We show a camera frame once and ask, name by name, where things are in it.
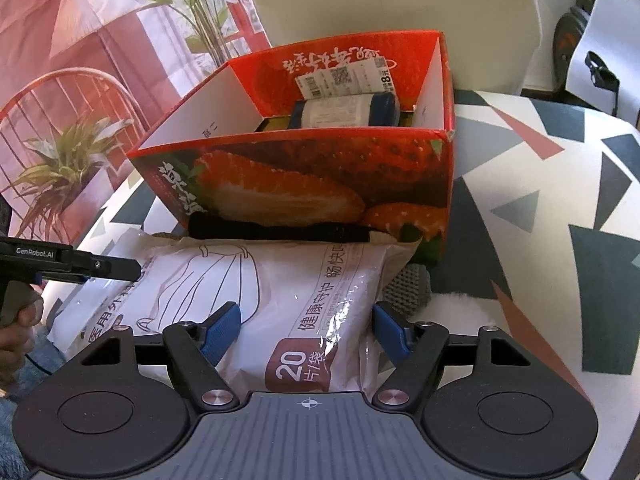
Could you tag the exercise bike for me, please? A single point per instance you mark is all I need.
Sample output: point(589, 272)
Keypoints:
point(570, 45)

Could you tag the white paper sheet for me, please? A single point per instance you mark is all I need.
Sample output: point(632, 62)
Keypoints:
point(615, 25)

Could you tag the dark blue roll white label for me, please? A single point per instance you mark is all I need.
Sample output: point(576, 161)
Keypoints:
point(385, 110)

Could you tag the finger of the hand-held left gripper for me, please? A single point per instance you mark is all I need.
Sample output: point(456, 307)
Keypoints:
point(110, 267)

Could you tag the white fluffy cloth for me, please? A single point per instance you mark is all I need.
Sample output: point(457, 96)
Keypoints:
point(460, 310)

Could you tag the blue denim pants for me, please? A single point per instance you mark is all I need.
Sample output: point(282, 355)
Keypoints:
point(45, 360)

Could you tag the wall poster with plants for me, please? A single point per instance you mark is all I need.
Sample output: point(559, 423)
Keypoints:
point(75, 35)

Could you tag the grey knitted cloth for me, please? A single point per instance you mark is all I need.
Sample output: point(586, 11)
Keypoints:
point(407, 287)

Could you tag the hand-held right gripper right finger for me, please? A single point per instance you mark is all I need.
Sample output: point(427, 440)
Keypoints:
point(390, 330)

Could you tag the person's left hand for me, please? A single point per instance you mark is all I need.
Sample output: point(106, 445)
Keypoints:
point(15, 350)

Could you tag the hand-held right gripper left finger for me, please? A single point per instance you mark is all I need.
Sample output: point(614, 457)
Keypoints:
point(222, 327)

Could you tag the red strawberry print cardboard box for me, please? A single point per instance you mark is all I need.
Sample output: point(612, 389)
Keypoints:
point(300, 175)

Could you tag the white face mask packet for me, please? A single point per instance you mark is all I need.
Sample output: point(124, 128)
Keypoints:
point(300, 285)

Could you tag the black bracket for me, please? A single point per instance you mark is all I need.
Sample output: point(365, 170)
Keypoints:
point(602, 77)

